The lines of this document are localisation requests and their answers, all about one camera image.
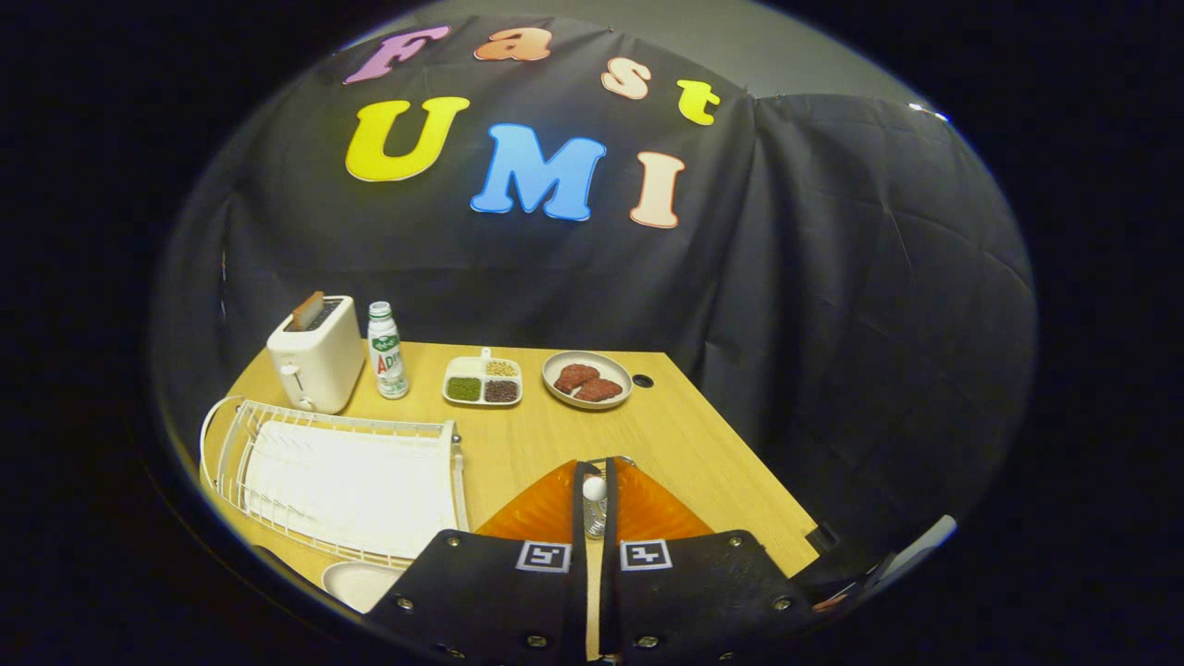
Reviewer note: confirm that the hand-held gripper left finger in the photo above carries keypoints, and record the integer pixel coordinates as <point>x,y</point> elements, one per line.
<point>578,518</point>

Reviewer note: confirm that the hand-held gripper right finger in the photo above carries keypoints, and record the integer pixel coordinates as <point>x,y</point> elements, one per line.
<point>610,518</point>

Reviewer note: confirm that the pink white-tipped spoon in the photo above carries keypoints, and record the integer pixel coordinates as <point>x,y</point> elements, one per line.
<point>594,487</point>

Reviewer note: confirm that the beige round plate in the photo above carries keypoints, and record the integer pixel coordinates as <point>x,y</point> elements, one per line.
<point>356,585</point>

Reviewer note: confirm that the beige dish with patties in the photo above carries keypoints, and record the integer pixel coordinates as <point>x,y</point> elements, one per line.
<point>615,365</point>

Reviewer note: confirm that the red meat patty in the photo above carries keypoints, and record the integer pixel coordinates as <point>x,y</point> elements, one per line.
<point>575,377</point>
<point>599,390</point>

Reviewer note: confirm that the white divided bean tray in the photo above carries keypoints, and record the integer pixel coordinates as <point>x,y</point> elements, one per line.
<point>462,367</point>

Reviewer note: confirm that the white bottle green label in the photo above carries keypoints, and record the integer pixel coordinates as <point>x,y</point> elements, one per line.
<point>388,361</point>

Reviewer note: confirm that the white toaster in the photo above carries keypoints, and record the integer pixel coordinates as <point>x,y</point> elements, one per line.
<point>319,365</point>

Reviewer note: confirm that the black backdrop cloth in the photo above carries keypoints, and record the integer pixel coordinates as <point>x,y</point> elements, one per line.
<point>832,277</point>

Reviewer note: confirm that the brown bread slice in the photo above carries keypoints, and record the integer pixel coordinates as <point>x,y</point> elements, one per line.
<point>307,310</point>

